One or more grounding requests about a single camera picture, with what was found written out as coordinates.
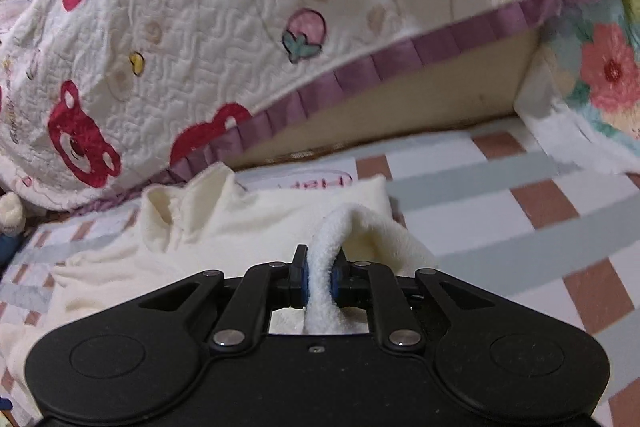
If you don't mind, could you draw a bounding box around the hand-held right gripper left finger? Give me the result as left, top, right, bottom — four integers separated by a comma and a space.
139, 244, 308, 350

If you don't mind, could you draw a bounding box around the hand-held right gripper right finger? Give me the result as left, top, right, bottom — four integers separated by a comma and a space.
331, 257, 493, 350

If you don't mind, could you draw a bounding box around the white fleece sweater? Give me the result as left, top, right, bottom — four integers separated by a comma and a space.
0, 164, 441, 427

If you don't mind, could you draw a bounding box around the checkered plush blanket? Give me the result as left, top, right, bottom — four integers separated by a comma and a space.
0, 129, 640, 427

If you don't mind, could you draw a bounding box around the white quilt with red bears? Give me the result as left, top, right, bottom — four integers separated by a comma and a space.
0, 0, 621, 212

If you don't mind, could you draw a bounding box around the grey rabbit plush toy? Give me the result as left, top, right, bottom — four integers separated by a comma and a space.
0, 192, 27, 268

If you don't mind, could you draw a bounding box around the floral quilt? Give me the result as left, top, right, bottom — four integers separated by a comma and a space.
515, 0, 640, 175

